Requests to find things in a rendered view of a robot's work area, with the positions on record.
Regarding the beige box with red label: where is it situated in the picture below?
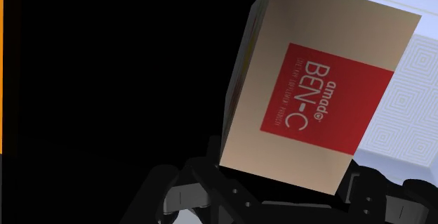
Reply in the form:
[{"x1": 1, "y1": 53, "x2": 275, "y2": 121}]
[{"x1": 218, "y1": 0, "x2": 423, "y2": 196}]

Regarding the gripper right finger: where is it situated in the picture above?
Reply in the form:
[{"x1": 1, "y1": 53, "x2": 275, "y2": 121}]
[{"x1": 336, "y1": 159, "x2": 438, "y2": 224}]

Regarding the white box with square pattern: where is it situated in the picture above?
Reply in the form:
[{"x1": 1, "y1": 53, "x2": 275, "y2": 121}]
[{"x1": 340, "y1": 0, "x2": 438, "y2": 187}]

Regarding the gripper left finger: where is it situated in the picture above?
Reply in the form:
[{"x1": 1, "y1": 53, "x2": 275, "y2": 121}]
[{"x1": 119, "y1": 135, "x2": 263, "y2": 224}]

